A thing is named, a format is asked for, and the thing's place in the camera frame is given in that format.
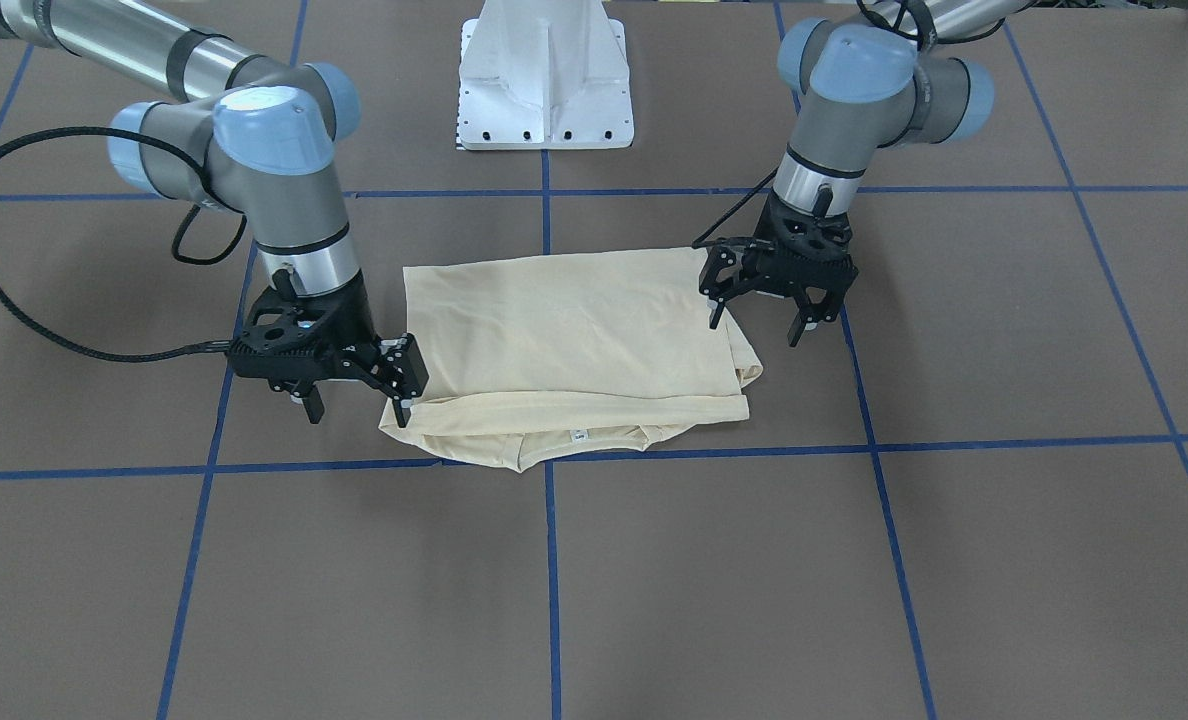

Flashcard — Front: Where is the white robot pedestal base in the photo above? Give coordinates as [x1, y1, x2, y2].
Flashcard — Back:
[456, 1, 636, 151]

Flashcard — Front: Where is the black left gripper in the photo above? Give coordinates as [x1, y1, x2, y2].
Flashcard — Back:
[699, 190, 859, 348]

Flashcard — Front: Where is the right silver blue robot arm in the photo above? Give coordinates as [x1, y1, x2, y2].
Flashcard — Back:
[0, 1, 429, 427]

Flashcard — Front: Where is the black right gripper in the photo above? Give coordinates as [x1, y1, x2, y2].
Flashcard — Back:
[227, 270, 429, 428]

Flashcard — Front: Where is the cream long-sleeve printed shirt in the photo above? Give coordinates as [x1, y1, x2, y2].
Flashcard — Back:
[379, 250, 763, 470]

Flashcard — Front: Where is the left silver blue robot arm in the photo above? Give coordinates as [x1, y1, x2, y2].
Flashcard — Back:
[694, 1, 1026, 345]

